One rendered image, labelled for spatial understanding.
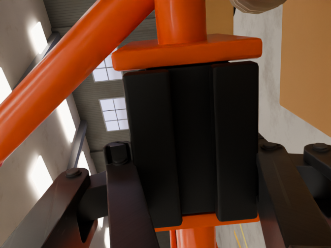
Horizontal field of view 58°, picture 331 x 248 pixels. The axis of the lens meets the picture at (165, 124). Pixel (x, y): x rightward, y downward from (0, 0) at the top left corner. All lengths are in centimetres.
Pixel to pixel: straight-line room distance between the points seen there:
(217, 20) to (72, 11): 725
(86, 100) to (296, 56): 983
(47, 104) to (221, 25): 182
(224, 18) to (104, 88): 804
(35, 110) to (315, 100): 24
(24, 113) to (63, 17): 890
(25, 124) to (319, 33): 24
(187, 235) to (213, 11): 182
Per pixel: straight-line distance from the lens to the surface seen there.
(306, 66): 32
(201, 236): 16
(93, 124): 1060
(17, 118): 17
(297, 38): 33
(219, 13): 194
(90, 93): 992
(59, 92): 16
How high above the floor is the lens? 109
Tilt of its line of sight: level
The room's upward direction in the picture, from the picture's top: 96 degrees counter-clockwise
